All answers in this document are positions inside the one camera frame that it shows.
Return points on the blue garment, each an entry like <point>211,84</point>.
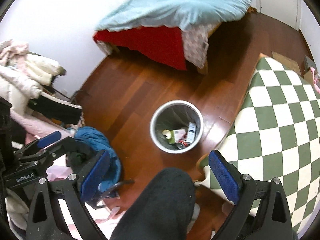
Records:
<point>93,144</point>

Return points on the black office chair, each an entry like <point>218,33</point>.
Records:
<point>54,108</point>

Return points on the red soda can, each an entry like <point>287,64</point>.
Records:
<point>182,143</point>

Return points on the black fuzzy trouser leg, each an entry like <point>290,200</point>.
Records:
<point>162,211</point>

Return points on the patterned grey pink blanket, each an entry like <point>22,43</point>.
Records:
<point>195,44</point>

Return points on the white round trash bin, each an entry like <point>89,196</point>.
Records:
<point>176,114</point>

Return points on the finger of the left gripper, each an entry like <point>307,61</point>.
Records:
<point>38,145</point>

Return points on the pink patterned bag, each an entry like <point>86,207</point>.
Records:
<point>315,77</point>

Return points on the red bed sheet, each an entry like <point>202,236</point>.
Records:
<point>161,44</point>

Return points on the green white checkered tablecloth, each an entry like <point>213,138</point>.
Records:
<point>276,135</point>

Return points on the green white box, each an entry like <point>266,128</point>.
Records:
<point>174,136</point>

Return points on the pile of pale clothes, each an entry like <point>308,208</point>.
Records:
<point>23,77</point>

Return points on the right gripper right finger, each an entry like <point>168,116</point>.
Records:
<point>260,208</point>

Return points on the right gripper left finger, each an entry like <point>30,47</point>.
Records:
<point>46,220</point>

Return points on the white blue small carton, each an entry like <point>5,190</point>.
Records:
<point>191,133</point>

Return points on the white door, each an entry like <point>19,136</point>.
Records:
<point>286,11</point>

